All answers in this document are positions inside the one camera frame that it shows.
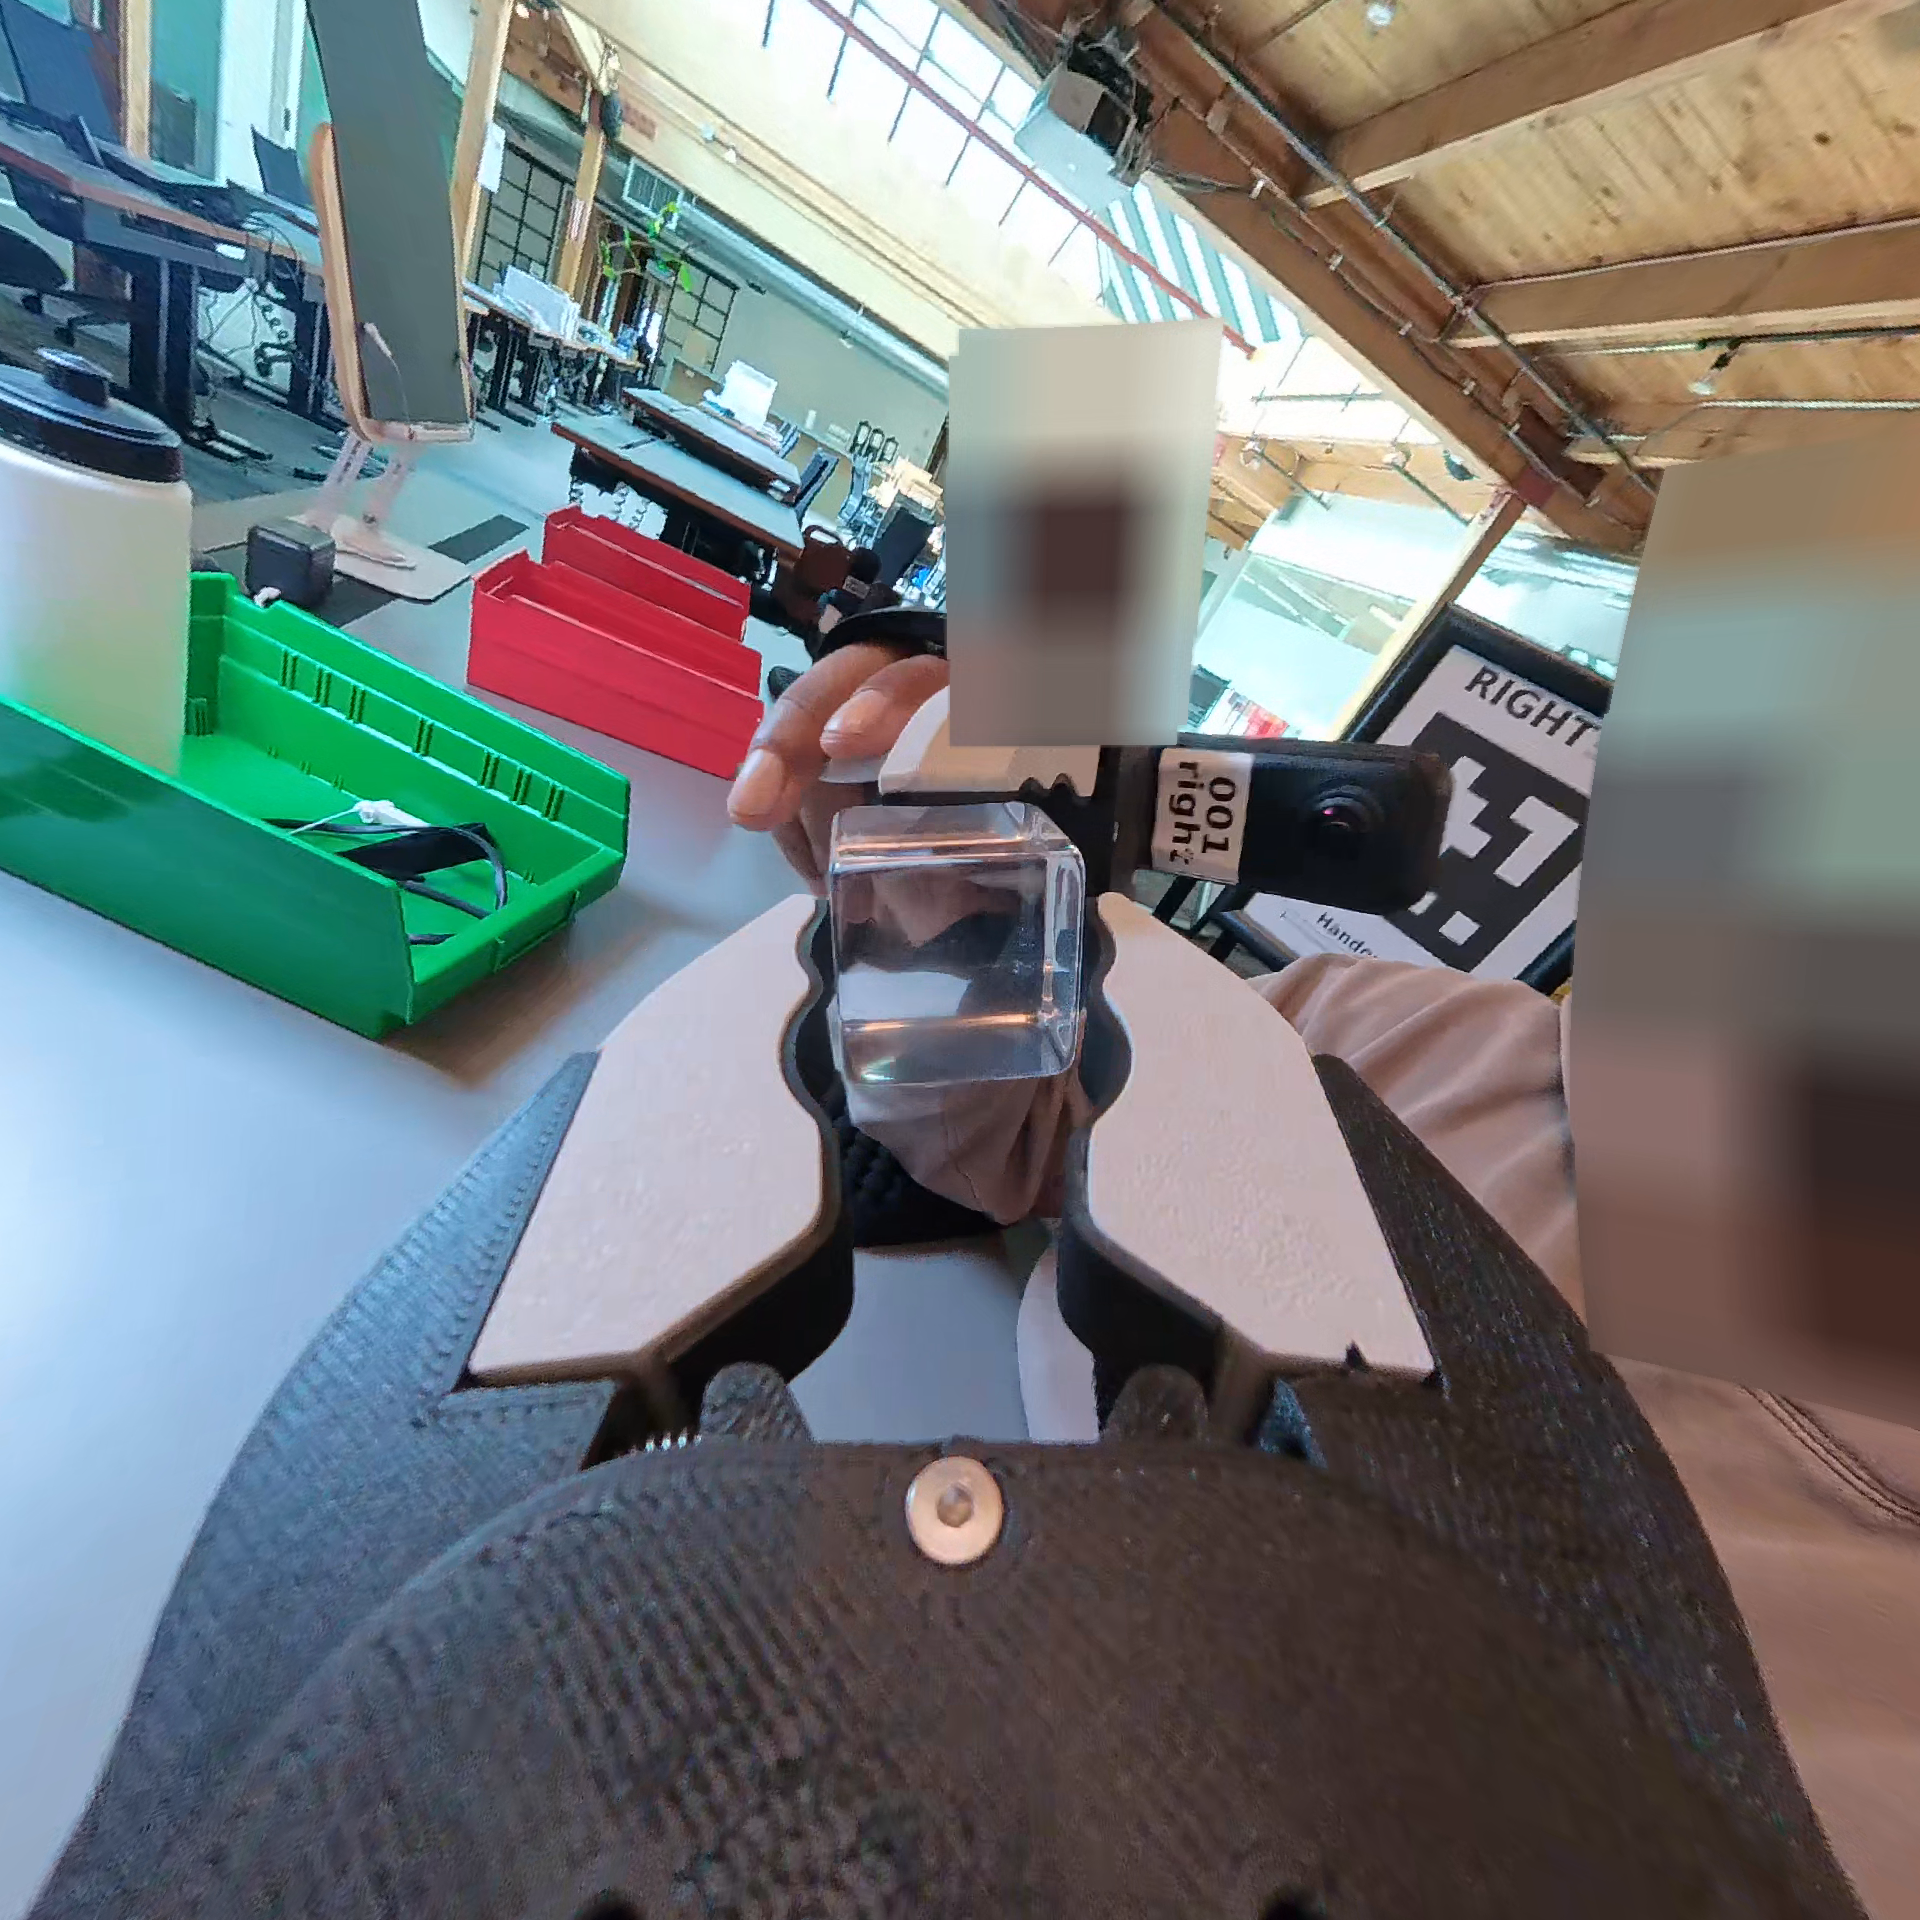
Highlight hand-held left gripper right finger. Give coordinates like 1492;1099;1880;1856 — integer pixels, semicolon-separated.
1056;896;1440;1378

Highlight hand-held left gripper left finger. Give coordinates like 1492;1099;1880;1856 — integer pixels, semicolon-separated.
468;896;858;1389

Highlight clear acrylic cube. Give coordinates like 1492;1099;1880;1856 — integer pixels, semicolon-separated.
823;803;1087;1089

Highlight person's right hand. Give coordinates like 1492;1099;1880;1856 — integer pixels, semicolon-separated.
727;654;954;828

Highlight long red plastic bin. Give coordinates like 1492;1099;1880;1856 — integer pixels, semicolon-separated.
544;507;751;641
468;552;767;780

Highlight green plastic bin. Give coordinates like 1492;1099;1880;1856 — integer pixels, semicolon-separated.
0;569;632;1041

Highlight black table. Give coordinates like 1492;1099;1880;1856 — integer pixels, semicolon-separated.
551;387;811;564

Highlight small black charger block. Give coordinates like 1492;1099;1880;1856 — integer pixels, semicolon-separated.
244;524;336;608

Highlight white jar with black lid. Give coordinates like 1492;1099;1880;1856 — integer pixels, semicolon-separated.
0;348;194;770

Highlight grey panel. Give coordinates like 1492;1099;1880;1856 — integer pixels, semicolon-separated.
307;0;479;429

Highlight dark standing desk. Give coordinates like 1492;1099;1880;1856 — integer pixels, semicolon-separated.
0;129;332;452

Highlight black cable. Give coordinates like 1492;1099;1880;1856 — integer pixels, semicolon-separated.
267;814;515;950

